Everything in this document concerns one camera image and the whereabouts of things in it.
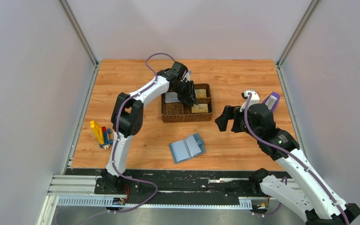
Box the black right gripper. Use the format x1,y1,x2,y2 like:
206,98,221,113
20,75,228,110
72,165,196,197
215,105,261,140

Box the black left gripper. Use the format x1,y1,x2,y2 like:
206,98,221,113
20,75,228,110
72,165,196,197
172,80,199,107

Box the teal leather card holder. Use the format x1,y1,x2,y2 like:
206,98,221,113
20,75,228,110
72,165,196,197
169,133,206,164

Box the gold card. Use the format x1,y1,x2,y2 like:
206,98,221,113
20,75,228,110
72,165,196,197
191,104,209,113
195,89,208,98

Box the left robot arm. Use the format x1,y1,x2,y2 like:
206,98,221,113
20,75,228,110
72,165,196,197
95,61,198,195

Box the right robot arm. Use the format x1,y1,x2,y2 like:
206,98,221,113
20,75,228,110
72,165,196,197
215,104,360,225

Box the gold card in basket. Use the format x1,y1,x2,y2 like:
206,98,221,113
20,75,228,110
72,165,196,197
195,89,208,98

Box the silver card in basket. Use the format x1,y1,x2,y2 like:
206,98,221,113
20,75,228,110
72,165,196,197
164,92,180,104

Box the brown woven divided basket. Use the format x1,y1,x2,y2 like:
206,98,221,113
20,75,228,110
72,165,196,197
161,83,213,123

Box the purple metronome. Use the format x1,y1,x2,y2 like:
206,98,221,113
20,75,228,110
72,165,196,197
262,91,281,112

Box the blue toy block wheels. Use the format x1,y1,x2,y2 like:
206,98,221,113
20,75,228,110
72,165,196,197
99,128,113,149

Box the yellow toy block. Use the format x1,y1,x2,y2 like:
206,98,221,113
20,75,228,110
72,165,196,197
90,120,105,145

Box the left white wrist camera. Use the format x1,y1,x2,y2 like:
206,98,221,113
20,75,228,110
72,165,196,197
182,70,192,82

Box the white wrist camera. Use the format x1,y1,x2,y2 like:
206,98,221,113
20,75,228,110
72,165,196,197
240,90,260,112
182,70,192,82

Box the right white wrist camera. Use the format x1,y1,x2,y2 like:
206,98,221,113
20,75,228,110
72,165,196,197
240,90,260,112

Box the white slotted cable duct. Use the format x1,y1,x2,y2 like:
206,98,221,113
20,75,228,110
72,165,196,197
56,196,253,210

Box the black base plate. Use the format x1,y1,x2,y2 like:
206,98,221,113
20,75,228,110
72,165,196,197
65,168,268,204

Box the aluminium frame rail right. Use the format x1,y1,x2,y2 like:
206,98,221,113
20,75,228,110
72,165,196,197
276,0,321,156

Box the aluminium frame rail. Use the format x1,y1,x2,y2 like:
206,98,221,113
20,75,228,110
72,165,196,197
276,0,321,156
37,0,100,225

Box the aluminium frame rail left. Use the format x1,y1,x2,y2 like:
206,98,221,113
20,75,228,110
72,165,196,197
37,0,100,225

